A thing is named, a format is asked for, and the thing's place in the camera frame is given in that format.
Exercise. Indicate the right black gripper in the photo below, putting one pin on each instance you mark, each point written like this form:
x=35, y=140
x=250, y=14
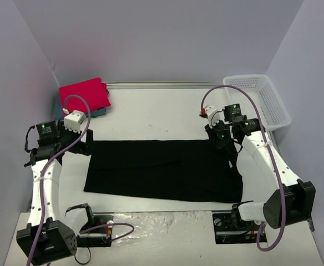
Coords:
x=216, y=133

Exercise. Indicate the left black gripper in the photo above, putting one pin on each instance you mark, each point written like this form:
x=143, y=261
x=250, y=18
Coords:
x=82, y=142

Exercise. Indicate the black t shirt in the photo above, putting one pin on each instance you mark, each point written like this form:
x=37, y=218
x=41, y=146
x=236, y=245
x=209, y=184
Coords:
x=182, y=170

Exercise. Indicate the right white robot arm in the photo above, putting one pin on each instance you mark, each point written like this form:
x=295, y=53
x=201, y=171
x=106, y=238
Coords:
x=289, y=200

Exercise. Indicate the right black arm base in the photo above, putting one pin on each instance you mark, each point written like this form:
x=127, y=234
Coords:
x=226, y=232

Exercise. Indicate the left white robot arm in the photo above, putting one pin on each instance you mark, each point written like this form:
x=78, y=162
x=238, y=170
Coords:
x=50, y=235

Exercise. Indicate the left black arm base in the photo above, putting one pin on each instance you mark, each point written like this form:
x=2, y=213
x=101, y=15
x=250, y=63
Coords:
x=99, y=237

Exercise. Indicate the folded teal t shirt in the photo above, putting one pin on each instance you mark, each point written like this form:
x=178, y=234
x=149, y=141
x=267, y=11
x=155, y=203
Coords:
x=59, y=115

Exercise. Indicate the folded red t shirt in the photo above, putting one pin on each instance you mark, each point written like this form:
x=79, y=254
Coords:
x=93, y=91

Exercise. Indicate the white plastic basket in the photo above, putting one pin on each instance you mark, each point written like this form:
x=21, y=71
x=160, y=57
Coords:
x=261, y=90

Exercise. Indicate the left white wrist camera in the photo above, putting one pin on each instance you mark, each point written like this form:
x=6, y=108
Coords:
x=73, y=120

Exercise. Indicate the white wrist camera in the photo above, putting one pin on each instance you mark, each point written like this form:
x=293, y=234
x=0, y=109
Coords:
x=73, y=120
x=212, y=114

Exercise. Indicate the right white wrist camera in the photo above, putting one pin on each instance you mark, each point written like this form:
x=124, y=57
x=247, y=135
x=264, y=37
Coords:
x=212, y=114

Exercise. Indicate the aluminium table rail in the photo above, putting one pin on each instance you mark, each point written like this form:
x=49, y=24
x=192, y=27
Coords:
x=159, y=85

